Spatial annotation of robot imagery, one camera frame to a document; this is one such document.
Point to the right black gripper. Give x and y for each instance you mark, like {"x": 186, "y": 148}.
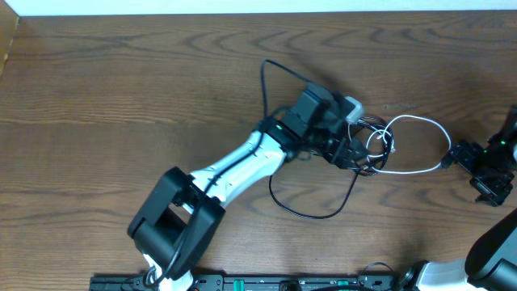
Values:
{"x": 495, "y": 192}

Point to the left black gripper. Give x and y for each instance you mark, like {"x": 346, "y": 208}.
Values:
{"x": 344, "y": 161}

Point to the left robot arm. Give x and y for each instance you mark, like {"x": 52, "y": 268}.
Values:
{"x": 179, "y": 218}

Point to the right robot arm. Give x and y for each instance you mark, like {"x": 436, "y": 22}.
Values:
{"x": 491, "y": 262}

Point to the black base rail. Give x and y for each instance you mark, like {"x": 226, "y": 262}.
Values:
{"x": 375, "y": 277}

